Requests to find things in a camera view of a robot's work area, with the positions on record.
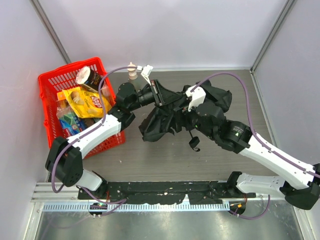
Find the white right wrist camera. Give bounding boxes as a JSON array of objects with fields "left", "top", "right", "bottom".
[{"left": 185, "top": 85, "right": 206, "bottom": 112}]

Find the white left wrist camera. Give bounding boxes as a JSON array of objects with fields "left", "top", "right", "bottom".
[{"left": 136, "top": 64, "right": 154, "bottom": 85}]

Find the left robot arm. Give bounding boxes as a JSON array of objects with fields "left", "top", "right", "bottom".
[{"left": 45, "top": 80, "right": 189, "bottom": 193}]

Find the white slotted cable duct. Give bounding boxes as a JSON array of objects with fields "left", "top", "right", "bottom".
[{"left": 42, "top": 201, "right": 230, "bottom": 212}]

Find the black ice cream tub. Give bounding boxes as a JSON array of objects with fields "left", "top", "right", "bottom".
[{"left": 75, "top": 66, "right": 102, "bottom": 93}]

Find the black folding umbrella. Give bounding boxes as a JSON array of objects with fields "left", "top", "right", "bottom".
[{"left": 139, "top": 84, "right": 232, "bottom": 144}]

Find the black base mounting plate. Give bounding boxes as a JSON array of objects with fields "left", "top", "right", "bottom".
[{"left": 89, "top": 181, "right": 256, "bottom": 205}]

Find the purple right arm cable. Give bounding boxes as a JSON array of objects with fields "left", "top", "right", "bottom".
[{"left": 191, "top": 72, "right": 320, "bottom": 176}]

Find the blue green snack packet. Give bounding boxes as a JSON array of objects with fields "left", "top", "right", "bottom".
[{"left": 57, "top": 111, "right": 86, "bottom": 137}]

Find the orange snack packet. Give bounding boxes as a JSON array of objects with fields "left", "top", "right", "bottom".
[{"left": 56, "top": 91, "right": 66, "bottom": 101}]

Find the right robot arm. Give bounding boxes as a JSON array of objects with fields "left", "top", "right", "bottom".
[{"left": 174, "top": 101, "right": 320, "bottom": 210}]

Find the beige squeeze bottle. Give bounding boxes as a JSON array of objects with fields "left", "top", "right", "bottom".
[{"left": 127, "top": 62, "right": 138, "bottom": 82}]

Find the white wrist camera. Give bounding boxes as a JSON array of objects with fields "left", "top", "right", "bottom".
[
  {"left": 185, "top": 85, "right": 206, "bottom": 112},
  {"left": 136, "top": 64, "right": 154, "bottom": 85}
]

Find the red plastic basket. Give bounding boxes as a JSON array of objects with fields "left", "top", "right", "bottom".
[{"left": 38, "top": 57, "right": 126, "bottom": 158}]

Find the yellow Lay's chips bag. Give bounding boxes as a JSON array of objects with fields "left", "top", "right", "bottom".
[{"left": 62, "top": 86, "right": 112, "bottom": 119}]

